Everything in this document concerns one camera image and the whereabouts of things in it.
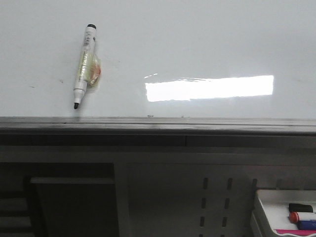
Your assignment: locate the white black-tipped whiteboard marker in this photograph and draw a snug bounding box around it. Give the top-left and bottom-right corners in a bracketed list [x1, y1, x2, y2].
[74, 24, 101, 110]

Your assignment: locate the white glossy whiteboard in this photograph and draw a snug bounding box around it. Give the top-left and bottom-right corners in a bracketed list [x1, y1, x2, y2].
[0, 0, 316, 119]

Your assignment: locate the white slotted pegboard panel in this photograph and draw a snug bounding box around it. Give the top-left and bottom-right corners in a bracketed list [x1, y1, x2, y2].
[116, 163, 316, 237]

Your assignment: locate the dark grey hanging bin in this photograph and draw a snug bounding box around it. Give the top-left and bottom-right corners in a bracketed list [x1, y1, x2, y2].
[23, 176, 119, 237]

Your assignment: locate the white plastic storage tray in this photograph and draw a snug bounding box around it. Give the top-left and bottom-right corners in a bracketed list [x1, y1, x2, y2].
[250, 190, 316, 237]

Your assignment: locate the orange-capped marker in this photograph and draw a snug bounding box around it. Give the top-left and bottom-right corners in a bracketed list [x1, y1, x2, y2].
[289, 212, 316, 223]

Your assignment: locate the blue-capped marker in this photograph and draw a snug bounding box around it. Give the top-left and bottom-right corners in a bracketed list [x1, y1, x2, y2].
[297, 221, 316, 231]

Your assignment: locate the pink flat item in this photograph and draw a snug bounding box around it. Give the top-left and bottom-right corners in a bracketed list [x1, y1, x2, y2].
[275, 229, 316, 237]

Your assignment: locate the grey aluminium whiteboard frame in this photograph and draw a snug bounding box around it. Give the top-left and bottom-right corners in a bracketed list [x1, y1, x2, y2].
[0, 116, 316, 148]

